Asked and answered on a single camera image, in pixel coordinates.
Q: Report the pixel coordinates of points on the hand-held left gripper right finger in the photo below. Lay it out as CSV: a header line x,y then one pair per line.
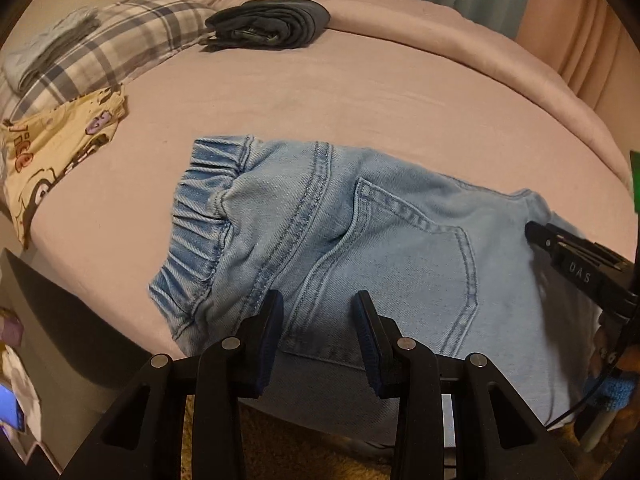
x,y
367,345

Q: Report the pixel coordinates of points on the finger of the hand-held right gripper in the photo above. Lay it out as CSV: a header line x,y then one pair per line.
x,y
540,235

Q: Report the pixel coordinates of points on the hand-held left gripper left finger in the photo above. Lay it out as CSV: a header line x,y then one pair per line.
x,y
267,342

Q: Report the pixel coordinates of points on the light blue denim pants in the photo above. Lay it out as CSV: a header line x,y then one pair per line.
x,y
380,260

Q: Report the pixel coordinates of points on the beige shaggy rug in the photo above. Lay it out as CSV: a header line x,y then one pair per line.
x,y
280,445

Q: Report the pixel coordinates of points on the green object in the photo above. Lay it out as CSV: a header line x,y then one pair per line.
x,y
635,172

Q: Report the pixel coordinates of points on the brown and blue fuzzy cloth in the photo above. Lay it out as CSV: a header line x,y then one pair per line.
x,y
612,385

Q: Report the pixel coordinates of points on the pink curtain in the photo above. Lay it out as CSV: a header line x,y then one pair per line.
x,y
570,25

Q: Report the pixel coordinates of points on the grey bedside cabinet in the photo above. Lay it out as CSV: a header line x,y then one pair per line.
x,y
45,340

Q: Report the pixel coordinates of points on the pink duvet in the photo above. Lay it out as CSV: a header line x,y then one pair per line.
x,y
440,25

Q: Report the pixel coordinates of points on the pink bed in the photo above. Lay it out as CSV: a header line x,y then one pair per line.
x,y
350,95

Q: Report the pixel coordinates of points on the phone with lit screen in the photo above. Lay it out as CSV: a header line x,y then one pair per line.
x,y
11,407

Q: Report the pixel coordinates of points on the yellow cartoon printed cloth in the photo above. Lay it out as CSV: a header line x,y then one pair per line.
x,y
55,145

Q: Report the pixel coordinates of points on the folded dark denim jeans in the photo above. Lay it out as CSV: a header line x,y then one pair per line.
x,y
270,22

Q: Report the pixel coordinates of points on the plaid pillow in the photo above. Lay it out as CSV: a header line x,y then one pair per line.
x,y
120,40

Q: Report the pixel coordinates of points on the folded pale blue cloth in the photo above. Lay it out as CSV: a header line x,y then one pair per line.
x,y
50,47

